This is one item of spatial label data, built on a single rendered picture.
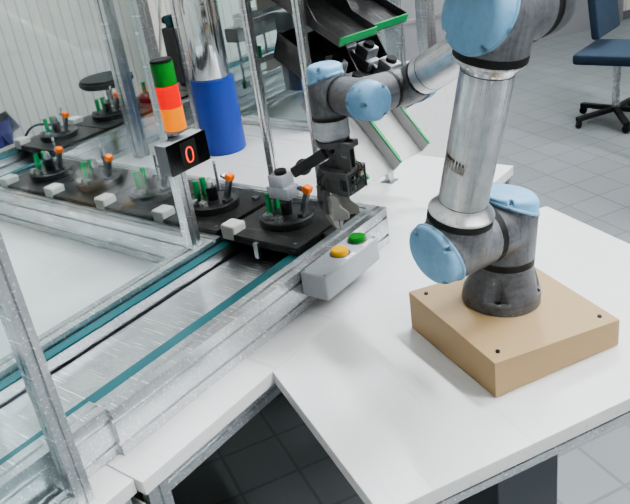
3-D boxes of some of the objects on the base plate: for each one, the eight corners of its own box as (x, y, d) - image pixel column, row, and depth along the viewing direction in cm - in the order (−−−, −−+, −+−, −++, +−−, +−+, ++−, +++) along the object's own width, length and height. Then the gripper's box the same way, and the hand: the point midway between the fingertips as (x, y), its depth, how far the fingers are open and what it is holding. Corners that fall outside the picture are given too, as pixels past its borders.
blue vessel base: (254, 143, 281) (242, 71, 269) (226, 158, 270) (212, 84, 258) (224, 140, 290) (210, 70, 278) (196, 154, 280) (180, 82, 267)
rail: (390, 242, 194) (386, 203, 189) (125, 456, 134) (109, 406, 129) (372, 238, 197) (367, 200, 192) (105, 445, 137) (89, 397, 132)
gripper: (339, 147, 151) (351, 242, 160) (364, 132, 157) (374, 225, 166) (305, 143, 156) (319, 235, 165) (331, 129, 162) (342, 219, 171)
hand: (335, 223), depth 167 cm, fingers closed
